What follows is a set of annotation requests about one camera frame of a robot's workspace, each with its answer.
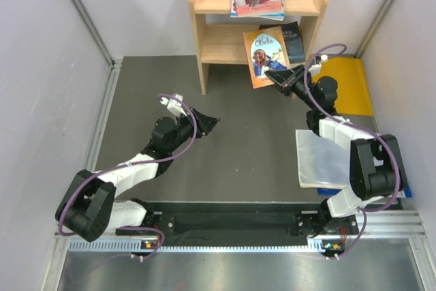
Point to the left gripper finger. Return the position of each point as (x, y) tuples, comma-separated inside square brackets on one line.
[(206, 128), (202, 118)]

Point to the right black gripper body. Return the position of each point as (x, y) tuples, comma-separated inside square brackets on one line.
[(296, 86)]

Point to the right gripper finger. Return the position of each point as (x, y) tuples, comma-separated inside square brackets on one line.
[(295, 72), (280, 78)]

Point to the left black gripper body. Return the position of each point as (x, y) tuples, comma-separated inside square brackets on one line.
[(185, 129)]

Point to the orange Othello picture book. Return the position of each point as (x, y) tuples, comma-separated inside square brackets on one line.
[(266, 51)]

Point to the dark Nineteen Eighty-Four book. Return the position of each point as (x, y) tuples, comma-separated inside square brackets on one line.
[(293, 41)]

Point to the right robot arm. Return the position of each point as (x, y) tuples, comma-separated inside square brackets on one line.
[(375, 164)]

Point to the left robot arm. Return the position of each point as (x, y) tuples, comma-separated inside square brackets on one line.
[(88, 207)]

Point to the yellow file folder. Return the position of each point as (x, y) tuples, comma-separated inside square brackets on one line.
[(353, 94)]

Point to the clear plastic file folder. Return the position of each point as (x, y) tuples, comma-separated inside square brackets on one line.
[(321, 163)]

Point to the wooden two-tier shelf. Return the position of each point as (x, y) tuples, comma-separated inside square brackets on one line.
[(223, 43)]

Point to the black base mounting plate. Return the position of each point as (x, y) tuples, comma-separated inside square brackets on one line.
[(243, 224)]

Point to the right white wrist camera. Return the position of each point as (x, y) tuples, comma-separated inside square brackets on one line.
[(316, 63)]

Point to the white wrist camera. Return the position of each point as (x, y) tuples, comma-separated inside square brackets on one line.
[(316, 63), (173, 105)]

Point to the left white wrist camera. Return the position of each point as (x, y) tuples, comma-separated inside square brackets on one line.
[(173, 105)]

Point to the aluminium front rail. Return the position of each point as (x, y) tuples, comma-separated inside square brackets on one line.
[(395, 224)]

